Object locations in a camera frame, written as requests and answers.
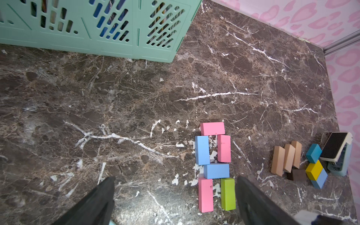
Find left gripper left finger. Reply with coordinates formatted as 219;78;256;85
53;177;115;225

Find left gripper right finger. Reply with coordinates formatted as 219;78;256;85
235;176;298;225

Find green block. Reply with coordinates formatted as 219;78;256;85
220;178;236;211

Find pink block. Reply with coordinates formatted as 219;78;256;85
198;176;214;213
217;135;231;163
200;122;226;136

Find light blue block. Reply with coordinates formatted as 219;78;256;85
204;163;230;179

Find pink block top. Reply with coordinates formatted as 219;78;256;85
200;122;226;136

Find wooden and blue arch blocks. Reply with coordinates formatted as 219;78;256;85
320;132;353;177

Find wooden block left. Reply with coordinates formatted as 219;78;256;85
271;146;285;176

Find wooden block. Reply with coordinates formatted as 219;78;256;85
271;146;285;176
284;144;295;173
291;141;302;169

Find dark brown block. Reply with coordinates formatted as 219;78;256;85
287;169;308;182

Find wooden block middle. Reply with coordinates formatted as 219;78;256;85
284;144;295;173

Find wooden block right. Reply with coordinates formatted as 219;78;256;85
291;141;302;169

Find blue block under yellow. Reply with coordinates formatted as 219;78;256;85
311;169;328;189

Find teal block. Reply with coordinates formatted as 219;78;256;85
306;143;322;164

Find mint green file organizer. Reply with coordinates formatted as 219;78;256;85
1;0;201;63

